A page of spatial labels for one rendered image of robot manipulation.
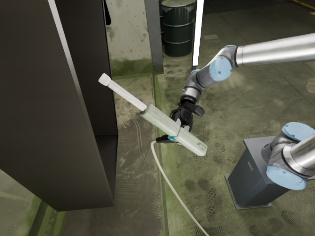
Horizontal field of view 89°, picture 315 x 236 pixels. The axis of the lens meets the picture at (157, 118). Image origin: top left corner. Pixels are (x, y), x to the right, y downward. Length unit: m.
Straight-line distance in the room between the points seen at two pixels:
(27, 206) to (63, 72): 1.59
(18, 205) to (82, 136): 1.38
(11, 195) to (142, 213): 1.08
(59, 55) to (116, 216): 1.48
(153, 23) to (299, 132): 2.15
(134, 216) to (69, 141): 1.18
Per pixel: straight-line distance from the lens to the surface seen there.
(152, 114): 0.55
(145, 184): 1.70
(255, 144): 1.28
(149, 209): 1.64
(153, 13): 2.59
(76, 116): 0.49
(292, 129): 1.08
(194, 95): 0.74
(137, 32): 2.66
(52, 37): 0.37
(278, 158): 0.96
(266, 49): 0.79
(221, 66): 0.72
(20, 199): 1.88
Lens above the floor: 1.63
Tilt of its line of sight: 48 degrees down
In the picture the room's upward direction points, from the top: 8 degrees counter-clockwise
